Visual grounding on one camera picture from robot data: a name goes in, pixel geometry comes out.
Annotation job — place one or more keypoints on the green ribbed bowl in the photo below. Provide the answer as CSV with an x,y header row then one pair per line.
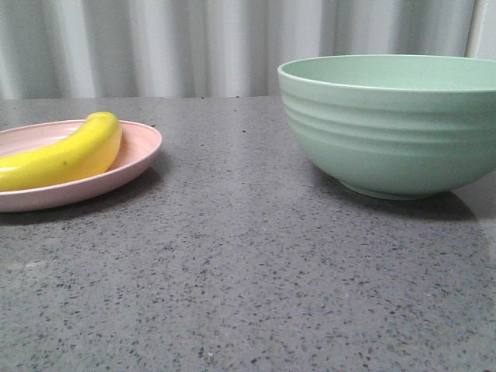
x,y
393,126

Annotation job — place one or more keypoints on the pink plate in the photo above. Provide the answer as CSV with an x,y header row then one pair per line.
x,y
139,147

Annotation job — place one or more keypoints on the white pleated curtain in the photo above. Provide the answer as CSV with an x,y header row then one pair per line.
x,y
93,49

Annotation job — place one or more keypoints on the yellow banana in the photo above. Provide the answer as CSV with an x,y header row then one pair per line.
x,y
89,151

